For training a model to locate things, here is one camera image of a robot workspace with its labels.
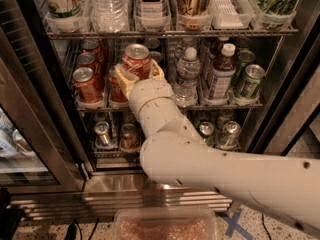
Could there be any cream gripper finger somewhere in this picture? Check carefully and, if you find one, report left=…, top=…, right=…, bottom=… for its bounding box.
left=149, top=59, right=165, bottom=80
left=115, top=64, right=139, bottom=98

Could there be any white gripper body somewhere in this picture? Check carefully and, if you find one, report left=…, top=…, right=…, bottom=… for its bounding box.
left=129, top=79, right=187, bottom=137

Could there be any red coke can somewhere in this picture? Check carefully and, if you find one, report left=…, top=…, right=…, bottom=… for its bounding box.
left=122, top=43, right=151, bottom=80
left=108, top=67, right=127, bottom=103

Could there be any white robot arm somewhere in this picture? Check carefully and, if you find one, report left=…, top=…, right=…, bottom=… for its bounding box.
left=115, top=63, right=320, bottom=238

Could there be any middle blue pepsi can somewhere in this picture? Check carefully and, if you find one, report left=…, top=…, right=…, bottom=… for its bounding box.
left=150, top=51, right=163, bottom=64

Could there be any blue pepsi can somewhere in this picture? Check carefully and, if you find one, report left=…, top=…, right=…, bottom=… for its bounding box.
left=150, top=51, right=163, bottom=64
left=143, top=38, right=161, bottom=51

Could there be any back blue pepsi can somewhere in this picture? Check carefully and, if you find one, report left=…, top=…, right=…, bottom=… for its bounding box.
left=143, top=38, right=161, bottom=51

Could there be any clear water bottle middle shelf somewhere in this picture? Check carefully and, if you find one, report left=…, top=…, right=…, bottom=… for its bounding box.
left=174, top=47, right=201, bottom=107

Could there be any front left red can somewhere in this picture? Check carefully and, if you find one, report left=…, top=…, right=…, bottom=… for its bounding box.
left=72, top=67, right=102, bottom=103

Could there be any middle left red can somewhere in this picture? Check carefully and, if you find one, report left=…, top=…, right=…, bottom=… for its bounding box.
left=76, top=52, right=103, bottom=84

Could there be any back left red can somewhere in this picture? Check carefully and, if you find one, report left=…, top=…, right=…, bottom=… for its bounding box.
left=81, top=39, right=105, bottom=64

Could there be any brown can bottom shelf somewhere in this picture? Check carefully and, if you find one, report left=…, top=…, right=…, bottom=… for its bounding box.
left=120, top=123, right=139, bottom=150

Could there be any white labelled bottle top shelf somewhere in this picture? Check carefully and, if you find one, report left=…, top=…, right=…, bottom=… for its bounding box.
left=135, top=0, right=169, bottom=30

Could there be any silver can bottom shelf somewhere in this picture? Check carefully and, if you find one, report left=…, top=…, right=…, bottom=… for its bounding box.
left=94, top=121, right=112, bottom=146

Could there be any left green can bottom shelf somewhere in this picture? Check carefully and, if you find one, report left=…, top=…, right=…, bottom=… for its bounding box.
left=198, top=121, right=215, bottom=146

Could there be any large water bottle top shelf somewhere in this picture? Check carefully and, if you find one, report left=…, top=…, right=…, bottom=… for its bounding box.
left=90, top=0, right=129, bottom=33

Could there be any right green can bottom shelf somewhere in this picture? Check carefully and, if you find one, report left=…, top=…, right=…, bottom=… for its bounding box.
left=217, top=121, right=241, bottom=148

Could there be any stainless steel fridge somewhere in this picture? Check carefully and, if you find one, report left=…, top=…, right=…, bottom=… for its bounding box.
left=0, top=0, right=319, bottom=219

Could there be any middle green can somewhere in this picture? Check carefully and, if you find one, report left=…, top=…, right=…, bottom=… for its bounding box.
left=233, top=49, right=256, bottom=82

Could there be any front green can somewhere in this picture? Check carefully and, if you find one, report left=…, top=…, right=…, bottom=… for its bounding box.
left=233, top=64, right=265, bottom=99

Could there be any glass fridge door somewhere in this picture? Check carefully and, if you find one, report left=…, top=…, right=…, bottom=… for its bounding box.
left=0, top=29, right=84, bottom=195

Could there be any brown tea bottle white cap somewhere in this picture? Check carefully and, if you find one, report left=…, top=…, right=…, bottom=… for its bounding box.
left=205, top=43, right=236, bottom=100

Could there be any empty white plastic tray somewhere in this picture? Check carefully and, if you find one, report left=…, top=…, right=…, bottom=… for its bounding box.
left=211, top=0, right=254, bottom=30

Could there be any clear plastic bin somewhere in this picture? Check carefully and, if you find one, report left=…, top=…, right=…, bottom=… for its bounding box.
left=112, top=206, right=218, bottom=240

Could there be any blue tape cross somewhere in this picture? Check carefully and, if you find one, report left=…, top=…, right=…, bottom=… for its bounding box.
left=221, top=208, right=253, bottom=240

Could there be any black cable plug left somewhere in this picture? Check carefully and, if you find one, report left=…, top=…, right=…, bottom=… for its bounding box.
left=64, top=220, right=82, bottom=240

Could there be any black cable right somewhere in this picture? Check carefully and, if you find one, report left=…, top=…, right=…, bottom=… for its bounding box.
left=261, top=213, right=273, bottom=240

